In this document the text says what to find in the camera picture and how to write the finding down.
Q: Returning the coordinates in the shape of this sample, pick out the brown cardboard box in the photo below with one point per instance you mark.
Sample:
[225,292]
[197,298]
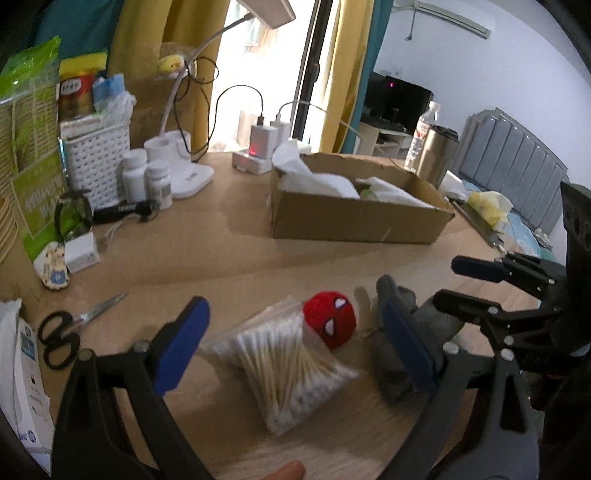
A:
[351,221]

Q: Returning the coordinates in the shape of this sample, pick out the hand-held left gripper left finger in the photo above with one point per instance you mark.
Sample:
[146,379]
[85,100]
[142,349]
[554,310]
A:
[180,346]

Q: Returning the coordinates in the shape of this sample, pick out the clear bag of cotton swabs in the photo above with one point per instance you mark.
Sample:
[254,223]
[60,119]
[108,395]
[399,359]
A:
[281,369]

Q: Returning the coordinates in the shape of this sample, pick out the white paper napkin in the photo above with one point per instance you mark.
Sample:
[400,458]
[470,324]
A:
[397,194]

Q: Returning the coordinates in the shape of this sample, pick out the brown paper bag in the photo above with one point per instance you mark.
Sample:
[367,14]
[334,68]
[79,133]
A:
[150,101]

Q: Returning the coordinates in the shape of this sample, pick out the clear water bottle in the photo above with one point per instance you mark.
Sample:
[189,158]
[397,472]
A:
[422,131]

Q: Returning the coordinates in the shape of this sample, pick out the grey padded headboard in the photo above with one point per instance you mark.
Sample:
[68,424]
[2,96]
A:
[512,157]

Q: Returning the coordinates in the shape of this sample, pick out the blue and white plastic bag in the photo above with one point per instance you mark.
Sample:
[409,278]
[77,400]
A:
[113,99]

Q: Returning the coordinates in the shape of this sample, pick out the white power strip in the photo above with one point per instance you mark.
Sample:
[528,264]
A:
[249,165]

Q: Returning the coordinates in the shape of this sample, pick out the wide teal curtain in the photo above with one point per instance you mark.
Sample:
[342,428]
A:
[78,23]

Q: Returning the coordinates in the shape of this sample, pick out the narrow yellow curtain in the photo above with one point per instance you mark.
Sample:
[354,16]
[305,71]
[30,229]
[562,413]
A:
[346,78]

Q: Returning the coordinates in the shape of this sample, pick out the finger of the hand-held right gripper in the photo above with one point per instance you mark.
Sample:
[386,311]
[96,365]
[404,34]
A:
[461,304]
[475,268]

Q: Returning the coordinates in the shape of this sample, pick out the black sliding door frame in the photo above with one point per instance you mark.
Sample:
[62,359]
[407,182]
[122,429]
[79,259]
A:
[311,69]

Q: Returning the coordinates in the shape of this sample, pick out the grey knitted glove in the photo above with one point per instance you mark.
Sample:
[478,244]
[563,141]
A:
[392,288]

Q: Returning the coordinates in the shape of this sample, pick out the wide yellow curtain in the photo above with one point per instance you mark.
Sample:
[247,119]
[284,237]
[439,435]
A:
[147,23]

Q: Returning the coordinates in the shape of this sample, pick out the narrow teal curtain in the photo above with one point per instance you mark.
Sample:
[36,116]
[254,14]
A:
[378,37]

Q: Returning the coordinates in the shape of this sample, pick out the small white adapter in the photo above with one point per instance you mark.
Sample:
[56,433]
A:
[82,253]

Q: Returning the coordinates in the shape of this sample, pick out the yellow tissue bag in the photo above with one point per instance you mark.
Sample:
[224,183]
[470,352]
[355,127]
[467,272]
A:
[489,207]

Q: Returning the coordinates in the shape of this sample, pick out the red spider face plush ball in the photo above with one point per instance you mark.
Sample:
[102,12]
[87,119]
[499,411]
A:
[330,318]

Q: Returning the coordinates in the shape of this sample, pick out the person's left hand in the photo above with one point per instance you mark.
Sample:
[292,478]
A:
[285,471]

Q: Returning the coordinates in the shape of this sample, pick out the black pocket flashlight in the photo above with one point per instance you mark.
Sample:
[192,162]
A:
[122,211]

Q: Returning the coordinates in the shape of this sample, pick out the stainless steel tumbler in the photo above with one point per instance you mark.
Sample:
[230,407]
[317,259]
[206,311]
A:
[436,157]

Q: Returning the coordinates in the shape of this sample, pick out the green snack package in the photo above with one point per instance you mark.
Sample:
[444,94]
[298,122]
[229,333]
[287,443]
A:
[32,138]

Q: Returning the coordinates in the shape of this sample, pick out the white computer desk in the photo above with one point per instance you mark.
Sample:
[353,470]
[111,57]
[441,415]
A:
[385,138]

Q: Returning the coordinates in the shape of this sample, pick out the black computer monitor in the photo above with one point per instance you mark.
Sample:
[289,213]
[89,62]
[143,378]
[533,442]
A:
[406,104]

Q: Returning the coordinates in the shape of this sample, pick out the white pill bottle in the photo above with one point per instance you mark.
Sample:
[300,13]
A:
[134,177]
[159,184]

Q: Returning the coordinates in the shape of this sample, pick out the white wipe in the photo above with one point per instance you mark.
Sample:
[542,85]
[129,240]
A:
[318,182]

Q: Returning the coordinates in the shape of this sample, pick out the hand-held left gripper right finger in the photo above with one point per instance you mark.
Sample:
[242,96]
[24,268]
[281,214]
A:
[408,346]

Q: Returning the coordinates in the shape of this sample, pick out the white woven plastic basket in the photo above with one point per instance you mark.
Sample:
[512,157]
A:
[97,161]

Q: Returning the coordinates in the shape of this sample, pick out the yellow lidded tin can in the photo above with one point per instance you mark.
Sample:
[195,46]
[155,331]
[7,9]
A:
[78,92]

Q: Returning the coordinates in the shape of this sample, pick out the yellow plush chick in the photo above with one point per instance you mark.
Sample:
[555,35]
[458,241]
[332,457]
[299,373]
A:
[171,65]

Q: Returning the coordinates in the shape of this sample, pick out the white desk lamp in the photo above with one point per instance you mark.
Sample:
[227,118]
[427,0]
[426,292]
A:
[189,177]

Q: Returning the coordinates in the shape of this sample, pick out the blue cartoon print blanket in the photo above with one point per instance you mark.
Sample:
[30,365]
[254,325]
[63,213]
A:
[524,237]

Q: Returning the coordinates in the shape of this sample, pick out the white air conditioner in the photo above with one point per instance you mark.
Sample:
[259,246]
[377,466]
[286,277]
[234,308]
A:
[455,14]

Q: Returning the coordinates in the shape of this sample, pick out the white cardboard carton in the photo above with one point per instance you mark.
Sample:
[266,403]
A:
[25,369]

